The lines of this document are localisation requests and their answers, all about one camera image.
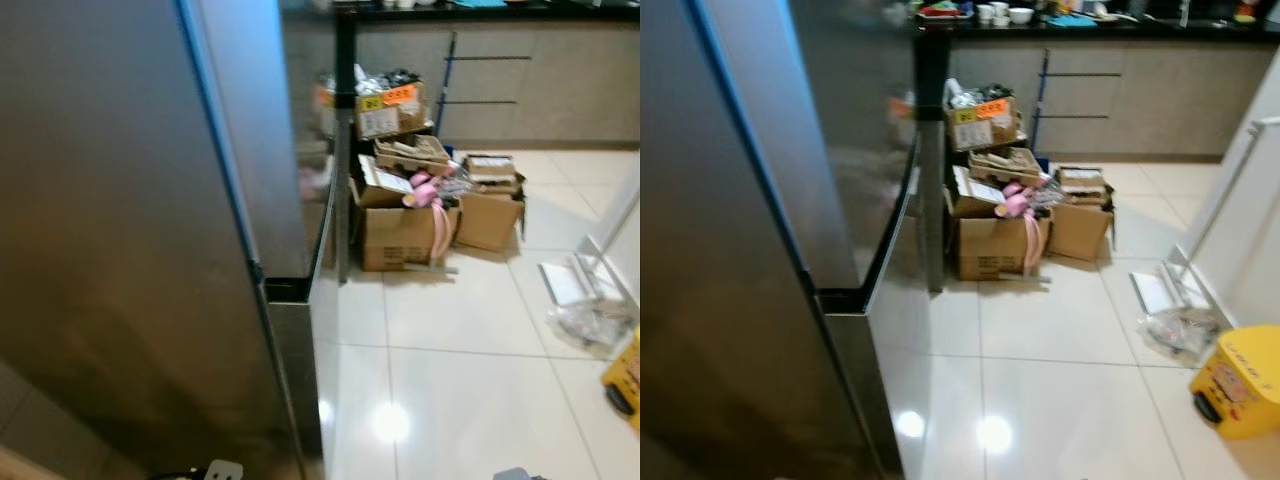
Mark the blue mop stick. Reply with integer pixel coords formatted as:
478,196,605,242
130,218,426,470
1030,48,1051,153
434,30,459,139

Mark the cardboard box orange sticker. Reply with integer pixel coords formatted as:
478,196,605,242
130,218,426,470
355,83,433,141
944,97,1025,154

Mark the white flat tray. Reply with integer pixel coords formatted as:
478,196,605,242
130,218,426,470
1130,268,1183,317
540,258,601,308

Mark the white board metal frame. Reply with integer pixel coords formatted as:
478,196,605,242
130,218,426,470
572,150,641,306
1160,60,1280,331

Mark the large open cardboard box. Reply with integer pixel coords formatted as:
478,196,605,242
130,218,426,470
348,153,463,274
943,165,1053,284

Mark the yellow plastic wheeled box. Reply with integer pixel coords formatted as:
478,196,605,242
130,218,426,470
600,328,641,433
1188,325,1280,442

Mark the bundle of plastic bags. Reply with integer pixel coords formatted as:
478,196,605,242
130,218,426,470
945,82,1013,111
352,64,423,101

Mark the small flat cardboard box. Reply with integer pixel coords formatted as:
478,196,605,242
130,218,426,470
1055,165,1110,208
463,152,521,197

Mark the pink soft item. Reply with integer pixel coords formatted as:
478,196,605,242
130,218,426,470
995,182,1046,278
402,170,454,267

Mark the cardboard egg tray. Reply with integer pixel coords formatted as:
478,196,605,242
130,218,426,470
966,146,1047,191
373,132,454,179

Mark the plain medium cardboard box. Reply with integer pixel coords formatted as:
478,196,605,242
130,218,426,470
1047,192,1118,264
453,178,528,254

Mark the clear plastic bag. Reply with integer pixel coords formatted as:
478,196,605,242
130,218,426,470
545,298,639,359
1135,305,1223,368

